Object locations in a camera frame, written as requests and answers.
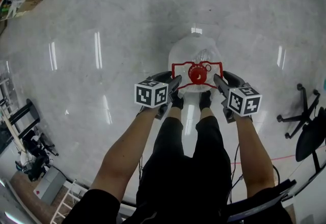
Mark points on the grey box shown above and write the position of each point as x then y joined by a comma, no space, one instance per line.
49,186

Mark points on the person's leg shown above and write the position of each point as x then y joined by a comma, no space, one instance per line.
173,113
206,113

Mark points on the clear water jug red cap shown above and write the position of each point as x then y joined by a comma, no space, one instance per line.
193,50

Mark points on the person's black shoe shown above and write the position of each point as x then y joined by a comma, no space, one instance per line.
177,100
205,100

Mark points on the black tablet screen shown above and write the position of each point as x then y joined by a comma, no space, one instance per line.
262,203

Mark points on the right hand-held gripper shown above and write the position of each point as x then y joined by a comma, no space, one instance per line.
244,102

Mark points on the person's right forearm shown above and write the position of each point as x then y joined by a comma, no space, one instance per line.
254,154

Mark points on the person's left leg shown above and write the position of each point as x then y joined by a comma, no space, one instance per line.
173,113

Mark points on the black mesh office chair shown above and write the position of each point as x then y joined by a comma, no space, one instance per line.
308,139

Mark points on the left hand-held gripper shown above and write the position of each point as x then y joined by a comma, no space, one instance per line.
150,93

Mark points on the person's left black shoe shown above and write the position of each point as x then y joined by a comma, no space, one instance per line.
177,100

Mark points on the black swivel chair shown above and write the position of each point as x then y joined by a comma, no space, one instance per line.
38,156

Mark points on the person's right leg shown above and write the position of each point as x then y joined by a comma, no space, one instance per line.
206,113

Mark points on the cardboard box with white bag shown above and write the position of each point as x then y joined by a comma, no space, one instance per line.
33,4

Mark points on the person's right black shoe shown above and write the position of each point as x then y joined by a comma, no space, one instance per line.
205,100

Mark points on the person's left forearm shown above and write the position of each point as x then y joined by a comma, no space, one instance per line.
127,149

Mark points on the person's black clothed torso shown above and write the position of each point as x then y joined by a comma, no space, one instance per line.
183,179

